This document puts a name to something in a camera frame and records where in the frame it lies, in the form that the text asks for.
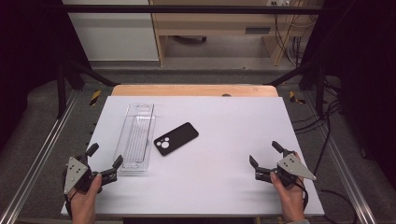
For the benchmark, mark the wooden desk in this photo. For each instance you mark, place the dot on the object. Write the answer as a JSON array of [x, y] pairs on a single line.
[[218, 21]]

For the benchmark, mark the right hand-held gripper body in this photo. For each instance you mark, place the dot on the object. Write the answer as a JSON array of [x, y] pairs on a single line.
[[294, 168]]

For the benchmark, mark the yellow black tape marker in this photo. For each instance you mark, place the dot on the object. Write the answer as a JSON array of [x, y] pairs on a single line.
[[95, 97], [295, 97]]

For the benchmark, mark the clear plastic packaging box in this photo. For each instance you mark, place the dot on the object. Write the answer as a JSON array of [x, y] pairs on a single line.
[[137, 137]]

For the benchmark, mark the person's right hand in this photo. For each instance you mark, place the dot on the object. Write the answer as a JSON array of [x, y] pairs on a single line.
[[291, 199]]

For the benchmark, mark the black slanted frame strut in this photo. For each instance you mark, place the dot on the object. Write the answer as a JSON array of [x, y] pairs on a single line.
[[93, 74], [289, 74]]

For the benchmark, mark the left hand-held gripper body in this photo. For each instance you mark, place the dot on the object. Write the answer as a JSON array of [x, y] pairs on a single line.
[[74, 174]]

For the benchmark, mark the person's left hand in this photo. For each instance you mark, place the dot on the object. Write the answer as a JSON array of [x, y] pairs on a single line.
[[82, 202]]

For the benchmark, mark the white power strip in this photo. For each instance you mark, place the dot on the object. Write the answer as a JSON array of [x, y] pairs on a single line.
[[278, 2]]

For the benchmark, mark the white cabinet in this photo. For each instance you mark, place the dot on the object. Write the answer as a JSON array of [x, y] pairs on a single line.
[[115, 34]]

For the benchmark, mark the aluminium floor rail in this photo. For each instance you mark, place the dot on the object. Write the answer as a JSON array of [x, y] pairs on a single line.
[[40, 152], [339, 161]]

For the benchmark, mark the wooden table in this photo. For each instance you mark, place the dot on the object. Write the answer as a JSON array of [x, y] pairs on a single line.
[[193, 90]]

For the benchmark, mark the black horizontal frame bar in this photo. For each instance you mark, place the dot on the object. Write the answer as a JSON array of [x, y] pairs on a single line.
[[186, 8]]

